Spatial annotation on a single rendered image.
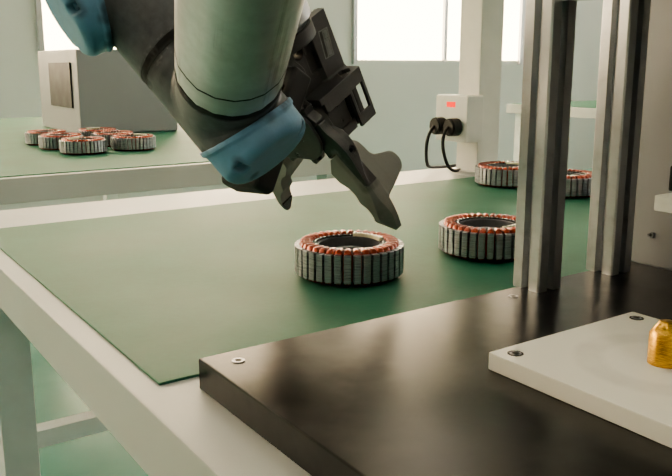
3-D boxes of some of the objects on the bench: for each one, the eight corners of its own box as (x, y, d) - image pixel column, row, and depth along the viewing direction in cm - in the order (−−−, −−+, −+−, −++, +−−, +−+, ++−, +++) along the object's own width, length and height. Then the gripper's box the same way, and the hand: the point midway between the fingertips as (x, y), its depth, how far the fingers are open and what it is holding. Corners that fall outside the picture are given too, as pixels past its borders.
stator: (420, 253, 90) (420, 221, 89) (467, 237, 98) (468, 208, 98) (510, 269, 83) (512, 234, 82) (552, 249, 92) (554, 218, 91)
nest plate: (709, 465, 38) (711, 442, 38) (487, 369, 50) (488, 351, 50) (850, 394, 47) (853, 374, 46) (631, 326, 59) (632, 310, 59)
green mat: (159, 385, 53) (159, 383, 53) (-20, 231, 103) (-21, 230, 103) (822, 227, 106) (823, 225, 105) (492, 175, 155) (492, 174, 155)
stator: (354, 296, 73) (354, 257, 73) (272, 274, 81) (271, 239, 80) (425, 273, 81) (426, 238, 81) (345, 255, 89) (345, 223, 88)
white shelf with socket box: (464, 207, 120) (475, -111, 111) (329, 179, 150) (328, -74, 141) (609, 188, 139) (628, -85, 130) (463, 166, 169) (470, -57, 160)
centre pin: (668, 371, 47) (672, 328, 46) (640, 361, 49) (643, 319, 48) (687, 364, 48) (691, 322, 48) (658, 355, 50) (662, 314, 49)
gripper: (392, -1, 65) (454, 191, 76) (237, 10, 78) (308, 172, 89) (331, 51, 61) (406, 247, 71) (177, 53, 74) (260, 218, 84)
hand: (335, 223), depth 78 cm, fingers open, 14 cm apart
